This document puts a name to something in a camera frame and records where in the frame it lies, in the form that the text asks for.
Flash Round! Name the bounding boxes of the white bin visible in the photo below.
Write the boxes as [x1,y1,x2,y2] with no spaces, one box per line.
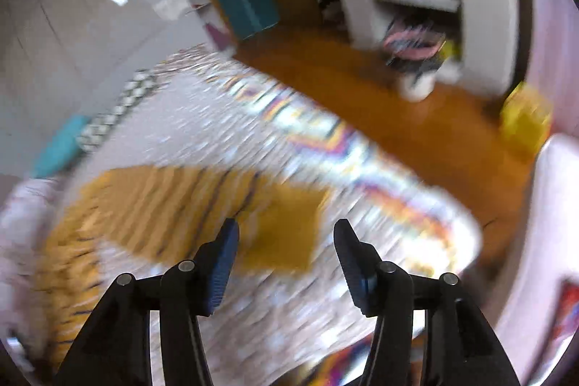
[399,68,438,103]

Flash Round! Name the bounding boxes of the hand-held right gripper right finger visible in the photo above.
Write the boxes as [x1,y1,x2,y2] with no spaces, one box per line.
[333,220,521,386]

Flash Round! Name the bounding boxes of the yellow striped knit sweater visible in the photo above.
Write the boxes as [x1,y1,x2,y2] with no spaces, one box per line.
[36,164,333,369]

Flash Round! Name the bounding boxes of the beige spotted bed quilt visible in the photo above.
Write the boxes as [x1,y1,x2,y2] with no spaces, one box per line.
[59,44,482,386]

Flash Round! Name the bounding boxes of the yellow box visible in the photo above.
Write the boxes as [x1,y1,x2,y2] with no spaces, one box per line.
[499,82,553,157]

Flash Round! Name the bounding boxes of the pink floral comforter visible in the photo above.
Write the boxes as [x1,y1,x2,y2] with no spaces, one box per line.
[0,177,66,371]

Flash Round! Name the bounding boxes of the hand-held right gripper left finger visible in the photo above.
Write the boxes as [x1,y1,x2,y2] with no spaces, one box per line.
[54,218,240,386]

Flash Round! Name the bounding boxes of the pale pink cloth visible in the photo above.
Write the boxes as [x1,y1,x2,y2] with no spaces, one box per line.
[492,133,579,386]

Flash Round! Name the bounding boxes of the white shelf unit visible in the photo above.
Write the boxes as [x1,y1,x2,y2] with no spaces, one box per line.
[331,0,522,98]

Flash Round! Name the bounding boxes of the pink and black bag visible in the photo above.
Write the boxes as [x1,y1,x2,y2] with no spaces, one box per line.
[383,16,448,76]

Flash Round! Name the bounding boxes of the olive patterned bolster pillow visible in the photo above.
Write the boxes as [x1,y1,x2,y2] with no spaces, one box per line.
[78,68,160,152]

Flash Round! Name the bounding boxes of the teal pillow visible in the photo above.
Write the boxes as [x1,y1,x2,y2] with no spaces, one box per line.
[33,115,92,179]

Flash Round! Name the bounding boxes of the glossy white wardrobe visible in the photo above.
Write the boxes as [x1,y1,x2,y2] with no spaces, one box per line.
[0,0,220,181]

